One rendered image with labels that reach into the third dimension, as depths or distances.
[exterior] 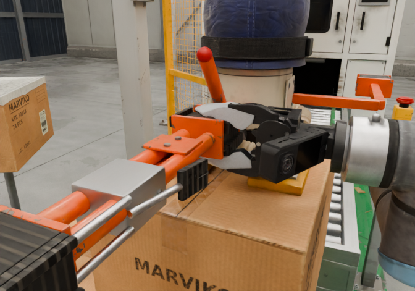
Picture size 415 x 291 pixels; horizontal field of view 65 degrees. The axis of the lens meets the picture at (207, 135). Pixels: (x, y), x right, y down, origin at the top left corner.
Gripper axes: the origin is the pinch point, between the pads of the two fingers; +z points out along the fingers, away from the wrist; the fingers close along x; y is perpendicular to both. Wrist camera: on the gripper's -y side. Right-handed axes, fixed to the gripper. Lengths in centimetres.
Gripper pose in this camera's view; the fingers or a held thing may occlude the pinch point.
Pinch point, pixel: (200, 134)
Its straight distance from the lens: 48.8
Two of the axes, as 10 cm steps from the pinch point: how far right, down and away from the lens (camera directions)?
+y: 3.6, -3.1, 8.8
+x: 0.0, -9.4, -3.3
